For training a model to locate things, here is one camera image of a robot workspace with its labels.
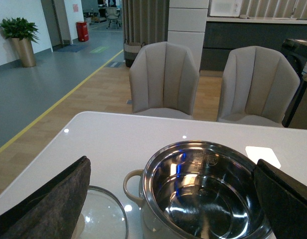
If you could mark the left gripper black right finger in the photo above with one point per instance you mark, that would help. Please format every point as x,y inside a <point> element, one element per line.
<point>283,200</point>

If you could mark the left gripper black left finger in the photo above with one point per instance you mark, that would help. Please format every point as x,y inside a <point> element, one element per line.
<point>52,211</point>

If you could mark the glass pot lid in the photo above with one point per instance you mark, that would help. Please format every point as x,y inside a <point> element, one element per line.
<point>102,217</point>

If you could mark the white electric cooking pot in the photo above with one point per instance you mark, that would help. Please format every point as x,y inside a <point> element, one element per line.
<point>199,190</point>

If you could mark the right beige upholstered chair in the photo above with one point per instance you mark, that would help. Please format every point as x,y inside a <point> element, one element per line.
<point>257,87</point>

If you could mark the beige upholstered chair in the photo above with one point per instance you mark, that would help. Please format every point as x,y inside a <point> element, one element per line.
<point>163,81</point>
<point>257,87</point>

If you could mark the left beige upholstered chair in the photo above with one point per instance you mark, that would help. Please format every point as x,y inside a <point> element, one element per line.
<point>163,81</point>

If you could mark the woven laundry basket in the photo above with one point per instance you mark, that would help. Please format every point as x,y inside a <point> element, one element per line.
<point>131,50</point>

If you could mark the potted green plant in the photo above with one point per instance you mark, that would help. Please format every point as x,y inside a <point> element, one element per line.
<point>22,33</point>

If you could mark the dark kitchen counter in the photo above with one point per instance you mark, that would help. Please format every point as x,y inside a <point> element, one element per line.
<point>223,36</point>

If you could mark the red fire extinguisher box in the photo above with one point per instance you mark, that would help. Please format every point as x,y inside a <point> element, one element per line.
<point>82,31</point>

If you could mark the grey office chair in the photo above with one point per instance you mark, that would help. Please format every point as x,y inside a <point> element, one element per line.
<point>112,16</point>

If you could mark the white microwave oven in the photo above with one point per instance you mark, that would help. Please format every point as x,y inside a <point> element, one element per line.
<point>225,8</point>

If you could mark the white drawer cabinet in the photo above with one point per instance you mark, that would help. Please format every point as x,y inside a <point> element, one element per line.
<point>186,25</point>

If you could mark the grey pleated curtain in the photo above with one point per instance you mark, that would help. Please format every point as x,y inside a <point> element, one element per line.
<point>145,20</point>

